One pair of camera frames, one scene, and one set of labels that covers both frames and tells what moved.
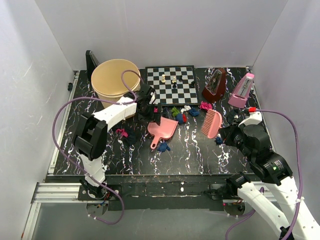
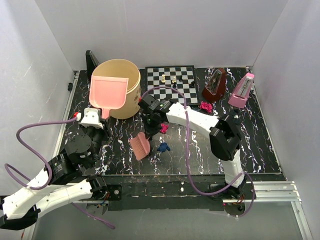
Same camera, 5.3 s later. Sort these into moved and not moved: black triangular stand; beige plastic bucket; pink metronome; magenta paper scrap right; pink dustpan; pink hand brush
Moved: pink dustpan; pink hand brush
Not moved: pink metronome; black triangular stand; beige plastic bucket; magenta paper scrap right
